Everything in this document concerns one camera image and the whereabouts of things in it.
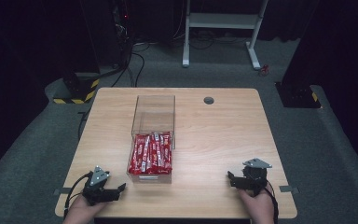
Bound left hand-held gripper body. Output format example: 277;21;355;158
81;165;119;206

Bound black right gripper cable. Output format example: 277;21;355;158
262;180;280;224

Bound small red floor object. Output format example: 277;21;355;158
258;63;270;77

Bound stack of red packets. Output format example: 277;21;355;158
127;132;173;175

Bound person's left hand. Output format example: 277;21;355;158
62;194;107;224

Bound clear acrylic box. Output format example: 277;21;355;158
126;94;177;185

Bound white metal stand frame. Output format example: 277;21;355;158
182;0;269;71

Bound black floor cables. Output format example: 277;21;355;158
76;18;218;141

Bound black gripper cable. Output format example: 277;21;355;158
62;172;93;219
262;180;280;224

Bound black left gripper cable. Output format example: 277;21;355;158
62;172;93;219

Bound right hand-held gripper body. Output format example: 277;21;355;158
238;158;273;198

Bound grey tape strip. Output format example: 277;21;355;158
53;187;73;196
279;185;300;194

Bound black stand base yellow stripes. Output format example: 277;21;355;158
52;72;101;105

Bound person's right hand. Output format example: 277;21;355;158
237;186;276;224

